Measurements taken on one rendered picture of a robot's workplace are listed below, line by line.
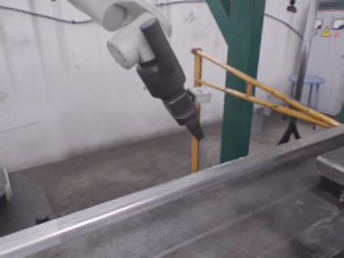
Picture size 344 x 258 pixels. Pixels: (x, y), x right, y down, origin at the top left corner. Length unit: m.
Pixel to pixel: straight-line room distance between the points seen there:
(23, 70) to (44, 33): 0.26
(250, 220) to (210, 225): 0.05
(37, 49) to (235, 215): 1.66
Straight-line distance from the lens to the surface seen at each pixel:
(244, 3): 0.91
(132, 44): 0.49
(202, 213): 0.34
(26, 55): 1.85
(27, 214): 1.36
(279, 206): 0.37
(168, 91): 0.54
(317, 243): 0.33
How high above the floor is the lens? 0.96
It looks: 22 degrees down
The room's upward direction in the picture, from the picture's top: straight up
